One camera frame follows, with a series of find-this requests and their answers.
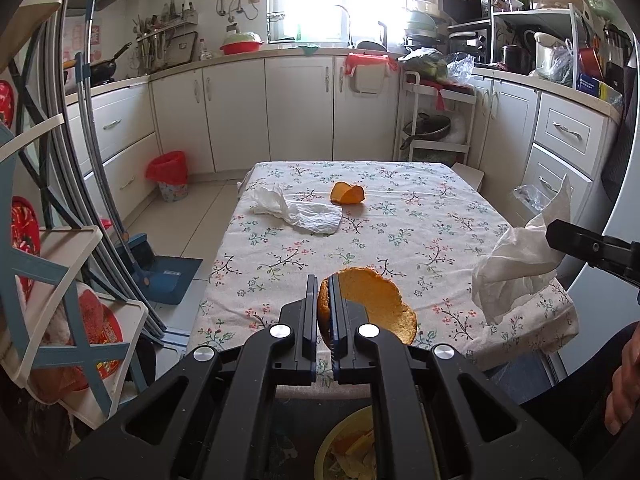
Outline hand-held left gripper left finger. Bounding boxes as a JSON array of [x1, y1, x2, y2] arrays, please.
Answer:
[[65, 274, 318, 480]]

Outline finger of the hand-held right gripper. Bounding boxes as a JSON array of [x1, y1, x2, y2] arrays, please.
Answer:
[[546, 219, 640, 291]]

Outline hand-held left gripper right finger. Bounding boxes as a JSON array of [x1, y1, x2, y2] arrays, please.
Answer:
[[330, 273, 586, 480]]

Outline large orange peel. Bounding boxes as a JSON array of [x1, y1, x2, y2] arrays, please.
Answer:
[[317, 266, 418, 348]]

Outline white tissue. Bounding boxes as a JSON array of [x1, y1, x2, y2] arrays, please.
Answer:
[[472, 172, 576, 326]]

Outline yellow plastic bin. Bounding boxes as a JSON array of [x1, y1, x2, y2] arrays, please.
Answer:
[[314, 405, 381, 480]]

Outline person's right hand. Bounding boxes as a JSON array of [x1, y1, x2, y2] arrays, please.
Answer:
[[604, 327, 640, 436]]

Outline clear plastic bag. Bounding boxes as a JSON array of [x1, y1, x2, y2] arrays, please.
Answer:
[[512, 184, 551, 211]]

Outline white thin plastic bag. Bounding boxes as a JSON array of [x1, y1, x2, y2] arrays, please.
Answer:
[[249, 184, 343, 236]]

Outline floral tablecloth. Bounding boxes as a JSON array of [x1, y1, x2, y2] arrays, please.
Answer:
[[192, 160, 581, 373]]

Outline small orange peel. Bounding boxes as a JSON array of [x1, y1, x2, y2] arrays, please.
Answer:
[[330, 181, 366, 206]]

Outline white low stool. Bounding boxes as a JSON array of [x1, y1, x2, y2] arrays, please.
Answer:
[[452, 162, 486, 191]]

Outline person's dark clothing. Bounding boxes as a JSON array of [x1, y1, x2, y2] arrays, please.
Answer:
[[485, 320, 640, 480]]

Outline blue box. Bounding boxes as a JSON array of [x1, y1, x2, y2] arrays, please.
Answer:
[[575, 74, 623, 106]]

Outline white storage cart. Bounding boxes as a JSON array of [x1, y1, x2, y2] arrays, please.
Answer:
[[397, 72, 476, 163]]

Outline red pot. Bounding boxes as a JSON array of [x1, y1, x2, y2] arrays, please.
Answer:
[[579, 47, 603, 78]]

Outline dark lidded wok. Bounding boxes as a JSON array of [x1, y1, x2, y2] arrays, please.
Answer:
[[402, 112, 453, 143]]

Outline white kettle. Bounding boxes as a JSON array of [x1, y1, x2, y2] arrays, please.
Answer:
[[534, 32, 568, 78]]

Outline black pot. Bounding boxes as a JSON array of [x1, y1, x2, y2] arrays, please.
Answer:
[[501, 45, 531, 73]]

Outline red lined waste bin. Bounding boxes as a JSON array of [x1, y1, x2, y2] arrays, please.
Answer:
[[145, 151, 190, 203]]

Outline white kitchen cabinets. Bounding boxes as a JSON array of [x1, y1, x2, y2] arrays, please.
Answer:
[[65, 52, 621, 226]]

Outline red cloth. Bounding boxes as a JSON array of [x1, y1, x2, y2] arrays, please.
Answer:
[[420, 80, 473, 111]]

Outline red printed cushion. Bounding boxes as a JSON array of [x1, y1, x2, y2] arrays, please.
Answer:
[[30, 280, 123, 406], [10, 196, 43, 281]]

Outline black toaster oven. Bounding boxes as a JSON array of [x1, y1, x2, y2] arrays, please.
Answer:
[[447, 20, 493, 63]]

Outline white countertop shelf rack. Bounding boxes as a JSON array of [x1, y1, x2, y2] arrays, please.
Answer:
[[492, 7, 591, 78]]

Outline bag of green vegetables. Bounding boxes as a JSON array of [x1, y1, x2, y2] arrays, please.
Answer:
[[397, 47, 473, 86]]

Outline white hanging bin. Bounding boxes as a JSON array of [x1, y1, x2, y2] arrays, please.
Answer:
[[345, 52, 398, 96]]

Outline white blue folding chair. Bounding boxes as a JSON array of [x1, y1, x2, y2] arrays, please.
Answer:
[[0, 122, 151, 431], [0, 0, 66, 161]]

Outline red basin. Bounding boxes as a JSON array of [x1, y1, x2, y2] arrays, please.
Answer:
[[219, 32, 265, 56]]

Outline stack of pots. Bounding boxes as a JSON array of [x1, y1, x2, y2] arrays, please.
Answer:
[[402, 0, 443, 41]]

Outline metal faucet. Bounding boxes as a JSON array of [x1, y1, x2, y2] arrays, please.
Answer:
[[335, 4, 356, 46]]

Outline utensil rack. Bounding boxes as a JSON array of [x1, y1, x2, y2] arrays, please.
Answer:
[[131, 15, 198, 73]]

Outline black wok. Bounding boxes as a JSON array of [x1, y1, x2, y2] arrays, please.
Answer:
[[75, 42, 133, 86]]

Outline blue dustpan with broom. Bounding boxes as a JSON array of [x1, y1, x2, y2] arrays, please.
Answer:
[[75, 0, 156, 286]]

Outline grey metal folding frame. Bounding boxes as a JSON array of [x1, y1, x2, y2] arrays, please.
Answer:
[[50, 0, 168, 336]]

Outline pink wall sticker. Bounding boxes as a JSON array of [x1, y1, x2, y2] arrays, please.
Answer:
[[62, 22, 101, 66]]

